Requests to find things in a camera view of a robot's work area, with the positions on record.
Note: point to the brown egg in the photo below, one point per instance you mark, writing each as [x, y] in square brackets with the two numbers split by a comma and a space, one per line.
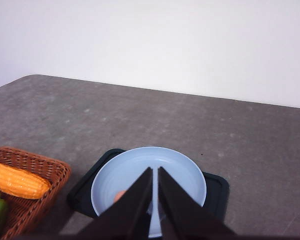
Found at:
[118, 195]

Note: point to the brown wicker basket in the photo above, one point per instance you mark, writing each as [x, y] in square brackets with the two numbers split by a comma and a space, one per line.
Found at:
[24, 213]

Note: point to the blue round plate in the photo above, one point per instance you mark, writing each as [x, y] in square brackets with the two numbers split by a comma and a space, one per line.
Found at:
[118, 173]

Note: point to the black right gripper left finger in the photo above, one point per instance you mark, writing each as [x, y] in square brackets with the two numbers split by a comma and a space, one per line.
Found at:
[128, 218]

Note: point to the yellow toy corn cob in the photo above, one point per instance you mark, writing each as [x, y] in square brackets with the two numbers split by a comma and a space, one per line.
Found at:
[23, 184]

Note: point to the black rectangular tray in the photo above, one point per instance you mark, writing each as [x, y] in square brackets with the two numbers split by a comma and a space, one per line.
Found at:
[216, 199]

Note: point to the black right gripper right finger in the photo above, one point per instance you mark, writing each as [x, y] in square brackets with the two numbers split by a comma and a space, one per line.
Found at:
[183, 218]

